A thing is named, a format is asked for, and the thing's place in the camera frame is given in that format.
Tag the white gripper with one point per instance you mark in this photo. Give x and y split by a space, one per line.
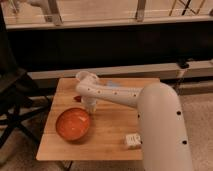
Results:
89 103

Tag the orange bowl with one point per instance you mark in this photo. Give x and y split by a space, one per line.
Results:
72 124

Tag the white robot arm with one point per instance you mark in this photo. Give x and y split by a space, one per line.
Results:
165 144

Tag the blue cloth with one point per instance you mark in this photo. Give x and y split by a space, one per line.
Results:
112 84

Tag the clear plastic cup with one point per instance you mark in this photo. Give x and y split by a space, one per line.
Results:
86 76

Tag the wooden folding table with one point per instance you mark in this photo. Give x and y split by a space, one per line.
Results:
103 148

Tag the white plastic bottle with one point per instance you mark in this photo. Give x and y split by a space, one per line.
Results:
133 141

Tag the black office chair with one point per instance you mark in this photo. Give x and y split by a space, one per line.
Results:
12 97

